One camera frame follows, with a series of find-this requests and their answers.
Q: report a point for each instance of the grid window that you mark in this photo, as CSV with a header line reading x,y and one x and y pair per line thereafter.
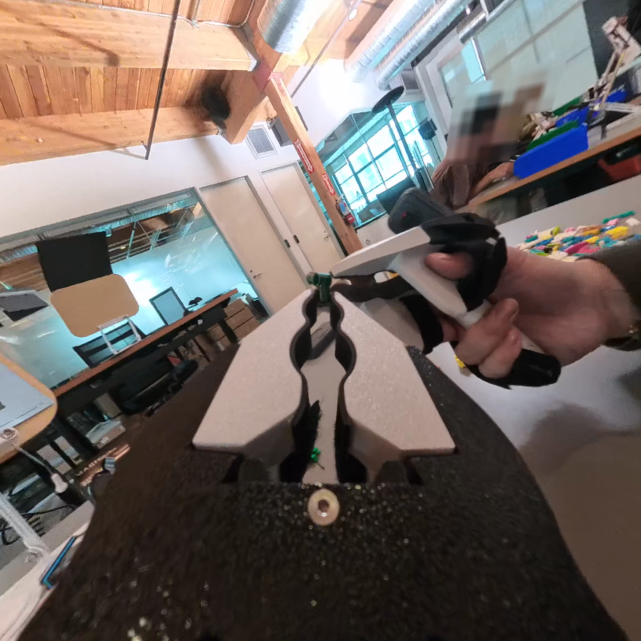
x,y
370,165

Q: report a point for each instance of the red fire extinguisher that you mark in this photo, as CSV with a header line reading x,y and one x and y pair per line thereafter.
x,y
346,213

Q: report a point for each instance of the wood edged table with bins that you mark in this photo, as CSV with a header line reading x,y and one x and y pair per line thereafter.
x,y
576,164

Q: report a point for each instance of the blue edged black device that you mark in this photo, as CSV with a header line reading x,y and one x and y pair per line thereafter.
x,y
57,563

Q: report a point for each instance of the white frame rig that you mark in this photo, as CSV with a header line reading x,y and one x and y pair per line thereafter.
x,y
613,60

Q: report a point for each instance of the long wood edged table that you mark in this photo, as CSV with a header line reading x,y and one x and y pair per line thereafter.
x,y
150,335

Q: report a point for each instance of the pile of colourful bricks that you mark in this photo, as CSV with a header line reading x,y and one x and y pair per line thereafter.
x,y
576,238

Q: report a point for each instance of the green storage bin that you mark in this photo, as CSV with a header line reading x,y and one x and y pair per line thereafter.
x,y
551,134

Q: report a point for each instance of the black ceiling speaker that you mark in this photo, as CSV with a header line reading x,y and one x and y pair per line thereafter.
x,y
216,105

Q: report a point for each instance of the dark green connector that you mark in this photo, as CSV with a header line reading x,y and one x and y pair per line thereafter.
x,y
320,285

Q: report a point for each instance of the wall air vent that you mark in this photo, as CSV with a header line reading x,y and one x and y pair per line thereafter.
x,y
260,141

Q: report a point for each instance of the blue storage bin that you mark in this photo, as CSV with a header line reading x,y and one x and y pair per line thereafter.
x,y
551,150

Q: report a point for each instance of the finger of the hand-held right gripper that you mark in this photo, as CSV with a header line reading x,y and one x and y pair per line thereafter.
x,y
380,250
375,288

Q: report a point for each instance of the rounded wooden board stand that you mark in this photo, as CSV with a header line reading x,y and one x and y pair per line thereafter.
x,y
95,303

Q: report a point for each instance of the black hanging rod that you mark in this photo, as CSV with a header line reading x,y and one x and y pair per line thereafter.
x,y
160,80

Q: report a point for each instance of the red beam sign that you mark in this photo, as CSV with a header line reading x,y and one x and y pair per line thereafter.
x,y
304,155
328,183

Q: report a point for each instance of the stack of cardboard boxes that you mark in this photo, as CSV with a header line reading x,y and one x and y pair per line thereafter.
x,y
240,318

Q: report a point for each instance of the person's right hand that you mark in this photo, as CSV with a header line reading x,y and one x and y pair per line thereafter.
x,y
551,300

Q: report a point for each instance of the white door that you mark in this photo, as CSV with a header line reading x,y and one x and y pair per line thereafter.
x,y
250,225
300,200

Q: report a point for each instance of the grey desk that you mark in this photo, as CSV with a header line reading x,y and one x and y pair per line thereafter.
x,y
551,501

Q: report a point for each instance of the black floor lamp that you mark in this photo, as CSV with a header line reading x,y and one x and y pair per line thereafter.
x,y
393,125

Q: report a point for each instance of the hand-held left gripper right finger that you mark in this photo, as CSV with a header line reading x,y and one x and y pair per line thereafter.
x,y
395,400

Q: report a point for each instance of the black rectangular panel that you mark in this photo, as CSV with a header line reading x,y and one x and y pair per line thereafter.
x,y
75,258

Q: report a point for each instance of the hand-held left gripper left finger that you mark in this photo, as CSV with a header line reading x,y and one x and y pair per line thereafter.
x,y
250,395

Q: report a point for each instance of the silver air duct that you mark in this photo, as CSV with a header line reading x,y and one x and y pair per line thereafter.
x,y
400,45
300,25

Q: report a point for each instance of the black office chair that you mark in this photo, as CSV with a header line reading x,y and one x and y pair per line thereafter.
x,y
150,385

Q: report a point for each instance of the wooden booklet stand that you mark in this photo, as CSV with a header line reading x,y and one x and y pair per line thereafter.
x,y
52,405

